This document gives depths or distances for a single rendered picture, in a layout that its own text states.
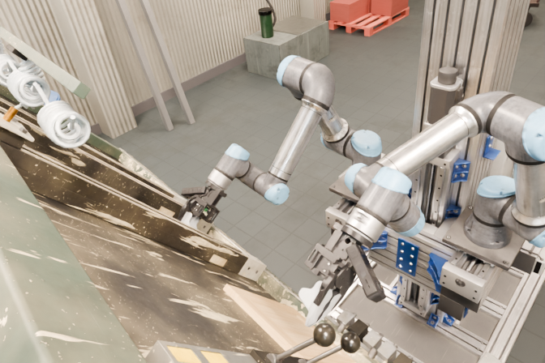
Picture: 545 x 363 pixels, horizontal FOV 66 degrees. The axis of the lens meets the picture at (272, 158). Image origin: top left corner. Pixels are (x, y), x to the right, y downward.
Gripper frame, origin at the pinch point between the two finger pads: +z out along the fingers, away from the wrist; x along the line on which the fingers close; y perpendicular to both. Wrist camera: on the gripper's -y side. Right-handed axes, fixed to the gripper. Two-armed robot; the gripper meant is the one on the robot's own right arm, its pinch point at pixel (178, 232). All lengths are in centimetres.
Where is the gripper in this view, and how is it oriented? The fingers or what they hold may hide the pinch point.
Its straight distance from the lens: 147.2
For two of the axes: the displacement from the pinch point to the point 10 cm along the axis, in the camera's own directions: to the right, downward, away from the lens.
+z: -5.6, 8.2, -1.0
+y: 6.6, 3.7, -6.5
